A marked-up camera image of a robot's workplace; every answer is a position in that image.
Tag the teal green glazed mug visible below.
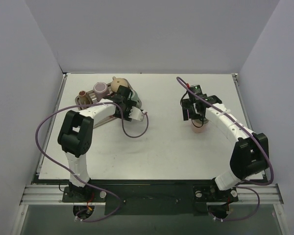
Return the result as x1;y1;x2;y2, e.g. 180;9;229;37
130;90;140;108

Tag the beige round mug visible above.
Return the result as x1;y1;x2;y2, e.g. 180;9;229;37
110;76;128;93

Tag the pink mug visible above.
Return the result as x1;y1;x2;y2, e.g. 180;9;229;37
191;119;209;133

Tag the lilac purple mug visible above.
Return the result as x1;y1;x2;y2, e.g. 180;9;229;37
93;82;109;99

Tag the metal serving tray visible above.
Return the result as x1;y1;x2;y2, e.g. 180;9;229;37
75;81;142;128

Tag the small brown black cup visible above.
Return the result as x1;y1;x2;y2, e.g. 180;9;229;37
78;91;93;105

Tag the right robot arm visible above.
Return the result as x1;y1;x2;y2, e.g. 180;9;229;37
180;85;269;200

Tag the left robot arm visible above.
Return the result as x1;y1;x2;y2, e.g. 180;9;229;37
57;85;144;202

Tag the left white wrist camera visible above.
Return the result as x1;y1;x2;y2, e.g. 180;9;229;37
129;106;147;121

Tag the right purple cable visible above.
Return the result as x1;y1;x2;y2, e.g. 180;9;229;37
176;76;275;222

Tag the purple cable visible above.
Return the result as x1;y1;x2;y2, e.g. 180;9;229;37
176;76;275;222
35;102;149;223

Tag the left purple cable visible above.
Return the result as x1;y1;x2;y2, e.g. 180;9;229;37
35;102;149;223

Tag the aluminium frame rail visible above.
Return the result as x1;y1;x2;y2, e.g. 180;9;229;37
21;184;284;205

